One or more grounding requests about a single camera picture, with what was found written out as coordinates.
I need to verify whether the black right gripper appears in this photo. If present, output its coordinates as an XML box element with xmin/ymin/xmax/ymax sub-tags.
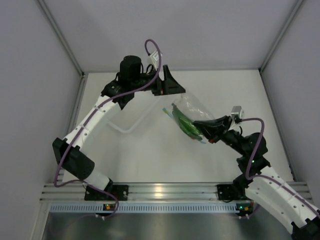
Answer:
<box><xmin>194</xmin><ymin>115</ymin><xmax>248</xmax><ymax>156</ymax></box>

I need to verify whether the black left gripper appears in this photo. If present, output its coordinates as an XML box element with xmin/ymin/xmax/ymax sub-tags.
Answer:
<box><xmin>130</xmin><ymin>64</ymin><xmax>185</xmax><ymax>96</ymax></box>

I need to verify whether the green fake chili pepper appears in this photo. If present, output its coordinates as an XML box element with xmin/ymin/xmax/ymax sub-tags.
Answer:
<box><xmin>172</xmin><ymin>103</ymin><xmax>203</xmax><ymax>142</ymax></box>

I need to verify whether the clear zip top bag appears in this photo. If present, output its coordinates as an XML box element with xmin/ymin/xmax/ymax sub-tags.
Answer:
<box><xmin>162</xmin><ymin>93</ymin><xmax>215</xmax><ymax>144</ymax></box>

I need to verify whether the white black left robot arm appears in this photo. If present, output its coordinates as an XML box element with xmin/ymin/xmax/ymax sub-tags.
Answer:
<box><xmin>52</xmin><ymin>52</ymin><xmax>186</xmax><ymax>200</ymax></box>

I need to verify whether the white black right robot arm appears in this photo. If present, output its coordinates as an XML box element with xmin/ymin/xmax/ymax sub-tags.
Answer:
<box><xmin>193</xmin><ymin>116</ymin><xmax>320</xmax><ymax>240</ymax></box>

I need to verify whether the white perforated plastic basket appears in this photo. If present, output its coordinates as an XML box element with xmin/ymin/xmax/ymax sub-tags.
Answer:
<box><xmin>108</xmin><ymin>100</ymin><xmax>158</xmax><ymax>134</ymax></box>

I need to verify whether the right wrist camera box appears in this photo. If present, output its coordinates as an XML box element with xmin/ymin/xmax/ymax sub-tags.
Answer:
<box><xmin>231</xmin><ymin>105</ymin><xmax>244</xmax><ymax>124</ymax></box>

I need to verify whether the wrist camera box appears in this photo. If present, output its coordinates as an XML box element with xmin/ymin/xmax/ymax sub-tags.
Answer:
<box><xmin>231</xmin><ymin>105</ymin><xmax>244</xmax><ymax>124</ymax></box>
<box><xmin>147</xmin><ymin>50</ymin><xmax>159</xmax><ymax>69</ymax></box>

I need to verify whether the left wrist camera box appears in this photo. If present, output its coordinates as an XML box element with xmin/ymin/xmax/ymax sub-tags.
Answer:
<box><xmin>147</xmin><ymin>50</ymin><xmax>159</xmax><ymax>69</ymax></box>

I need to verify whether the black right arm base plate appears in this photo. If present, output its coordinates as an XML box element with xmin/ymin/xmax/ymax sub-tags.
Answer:
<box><xmin>216</xmin><ymin>183</ymin><xmax>249</xmax><ymax>202</ymax></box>

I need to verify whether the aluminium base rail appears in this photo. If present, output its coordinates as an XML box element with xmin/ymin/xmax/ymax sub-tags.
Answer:
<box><xmin>39</xmin><ymin>181</ymin><xmax>313</xmax><ymax>202</ymax></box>

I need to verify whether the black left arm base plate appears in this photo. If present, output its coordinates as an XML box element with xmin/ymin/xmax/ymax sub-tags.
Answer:
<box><xmin>84</xmin><ymin>184</ymin><xmax>129</xmax><ymax>201</ymax></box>

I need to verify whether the aluminium frame post right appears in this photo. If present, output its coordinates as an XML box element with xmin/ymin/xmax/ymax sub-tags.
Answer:
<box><xmin>258</xmin><ymin>0</ymin><xmax>306</xmax><ymax>74</ymax></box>

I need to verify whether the aluminium frame post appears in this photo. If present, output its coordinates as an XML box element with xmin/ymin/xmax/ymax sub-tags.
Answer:
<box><xmin>258</xmin><ymin>0</ymin><xmax>306</xmax><ymax>74</ymax></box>
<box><xmin>35</xmin><ymin>0</ymin><xmax>84</xmax><ymax>77</ymax></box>

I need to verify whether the aluminium frame post left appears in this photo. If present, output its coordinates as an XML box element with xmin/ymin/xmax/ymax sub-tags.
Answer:
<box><xmin>35</xmin><ymin>0</ymin><xmax>84</xmax><ymax>77</ymax></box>

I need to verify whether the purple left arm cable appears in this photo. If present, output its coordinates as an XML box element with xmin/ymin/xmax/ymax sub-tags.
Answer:
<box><xmin>53</xmin><ymin>38</ymin><xmax>162</xmax><ymax>221</ymax></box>

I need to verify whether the white slotted cable duct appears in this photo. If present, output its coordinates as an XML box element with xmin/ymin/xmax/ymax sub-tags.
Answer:
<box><xmin>49</xmin><ymin>202</ymin><xmax>253</xmax><ymax>214</ymax></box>

